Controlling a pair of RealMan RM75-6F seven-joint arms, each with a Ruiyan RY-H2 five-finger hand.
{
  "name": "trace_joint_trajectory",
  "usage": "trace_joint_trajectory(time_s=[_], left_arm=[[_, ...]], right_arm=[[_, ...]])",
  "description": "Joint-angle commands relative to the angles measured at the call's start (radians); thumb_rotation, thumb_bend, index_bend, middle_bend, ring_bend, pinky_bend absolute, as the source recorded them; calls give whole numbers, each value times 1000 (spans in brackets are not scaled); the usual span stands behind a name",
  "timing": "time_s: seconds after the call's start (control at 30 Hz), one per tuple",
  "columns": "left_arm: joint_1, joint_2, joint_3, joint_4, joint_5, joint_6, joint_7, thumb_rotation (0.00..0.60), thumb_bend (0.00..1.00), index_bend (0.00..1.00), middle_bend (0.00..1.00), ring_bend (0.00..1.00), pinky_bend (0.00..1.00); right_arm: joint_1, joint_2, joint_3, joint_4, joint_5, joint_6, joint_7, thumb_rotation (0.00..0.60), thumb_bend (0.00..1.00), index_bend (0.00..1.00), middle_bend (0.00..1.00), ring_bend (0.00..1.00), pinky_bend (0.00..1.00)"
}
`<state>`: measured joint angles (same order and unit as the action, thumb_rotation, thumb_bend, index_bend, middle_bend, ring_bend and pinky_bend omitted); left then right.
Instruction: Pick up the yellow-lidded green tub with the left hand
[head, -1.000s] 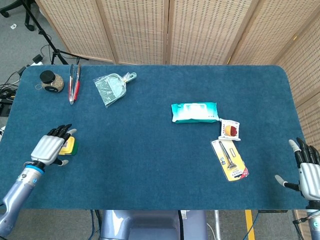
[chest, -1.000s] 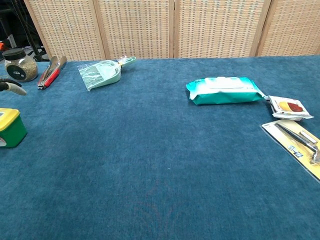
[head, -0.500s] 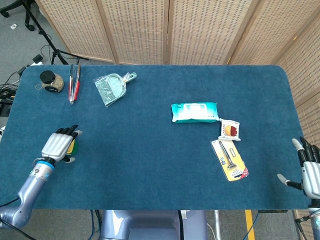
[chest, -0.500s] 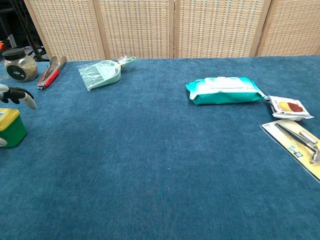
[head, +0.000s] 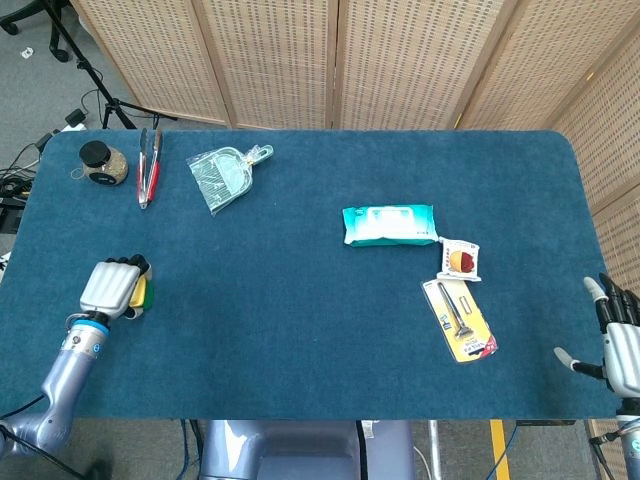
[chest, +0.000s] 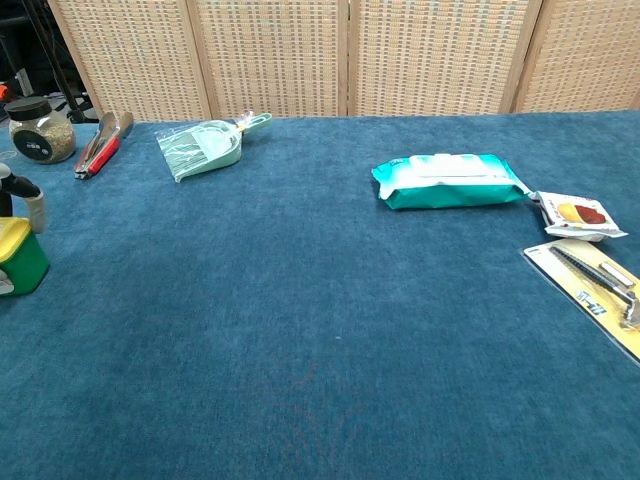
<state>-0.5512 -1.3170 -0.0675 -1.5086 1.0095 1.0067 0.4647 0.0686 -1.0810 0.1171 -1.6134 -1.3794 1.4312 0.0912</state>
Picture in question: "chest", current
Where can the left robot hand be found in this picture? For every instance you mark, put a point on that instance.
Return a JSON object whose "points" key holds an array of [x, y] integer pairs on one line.
{"points": [[36, 210]]}

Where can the green container with yellow lid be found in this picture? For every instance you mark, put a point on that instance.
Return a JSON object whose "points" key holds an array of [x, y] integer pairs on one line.
{"points": [[25, 265]]}

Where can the glass jar with black lid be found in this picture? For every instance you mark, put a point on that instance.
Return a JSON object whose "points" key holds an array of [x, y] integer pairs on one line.
{"points": [[42, 135]]}

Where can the black tripod stand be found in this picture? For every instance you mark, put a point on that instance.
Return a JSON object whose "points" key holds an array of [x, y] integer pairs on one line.
{"points": [[70, 95]]}

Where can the bagged mint green dustpan set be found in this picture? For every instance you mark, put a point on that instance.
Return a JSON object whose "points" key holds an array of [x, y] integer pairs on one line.
{"points": [[210, 150]]}

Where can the blue table mat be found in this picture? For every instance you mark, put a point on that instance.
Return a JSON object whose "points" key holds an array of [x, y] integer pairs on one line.
{"points": [[300, 325]]}

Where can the woven wooden folding screen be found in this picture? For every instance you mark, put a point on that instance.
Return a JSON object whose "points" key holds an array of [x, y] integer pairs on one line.
{"points": [[350, 55]]}

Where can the teal wet wipes pack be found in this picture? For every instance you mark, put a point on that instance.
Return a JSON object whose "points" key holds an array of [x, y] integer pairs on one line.
{"points": [[450, 185]]}

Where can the white snack packet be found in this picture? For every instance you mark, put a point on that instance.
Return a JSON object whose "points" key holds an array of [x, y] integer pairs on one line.
{"points": [[580, 215]]}

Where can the razor on yellow card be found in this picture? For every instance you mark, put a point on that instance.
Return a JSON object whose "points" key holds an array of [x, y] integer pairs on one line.
{"points": [[595, 290]]}

